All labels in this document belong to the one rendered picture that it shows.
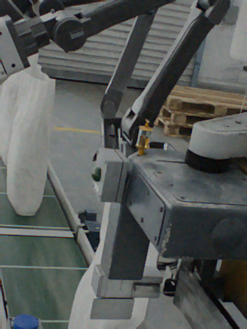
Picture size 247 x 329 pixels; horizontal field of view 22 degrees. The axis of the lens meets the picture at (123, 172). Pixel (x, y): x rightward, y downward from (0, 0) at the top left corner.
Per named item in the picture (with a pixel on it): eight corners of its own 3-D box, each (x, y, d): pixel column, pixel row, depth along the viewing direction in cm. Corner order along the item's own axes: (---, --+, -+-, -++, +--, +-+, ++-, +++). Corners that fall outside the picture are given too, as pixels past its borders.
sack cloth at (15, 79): (-10, 143, 427) (2, 37, 404) (21, 145, 434) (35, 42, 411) (-3, 167, 385) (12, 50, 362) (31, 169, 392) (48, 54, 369)
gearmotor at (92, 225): (66, 226, 345) (70, 201, 340) (92, 228, 349) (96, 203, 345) (77, 252, 318) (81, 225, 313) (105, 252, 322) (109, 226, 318)
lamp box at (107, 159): (91, 188, 130) (98, 147, 127) (112, 189, 131) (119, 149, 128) (99, 202, 123) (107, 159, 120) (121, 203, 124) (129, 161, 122)
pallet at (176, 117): (148, 104, 753) (150, 93, 749) (237, 115, 791) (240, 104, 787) (171, 124, 678) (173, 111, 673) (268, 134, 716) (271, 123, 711)
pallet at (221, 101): (149, 93, 750) (151, 81, 745) (241, 105, 780) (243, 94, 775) (168, 110, 675) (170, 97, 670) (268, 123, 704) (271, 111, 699)
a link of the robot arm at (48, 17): (32, 19, 149) (37, 24, 145) (71, 4, 150) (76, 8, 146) (46, 53, 154) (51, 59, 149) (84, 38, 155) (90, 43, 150)
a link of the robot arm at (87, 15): (206, -48, 157) (223, -43, 148) (217, 3, 163) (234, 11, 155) (42, 17, 151) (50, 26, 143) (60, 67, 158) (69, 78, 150)
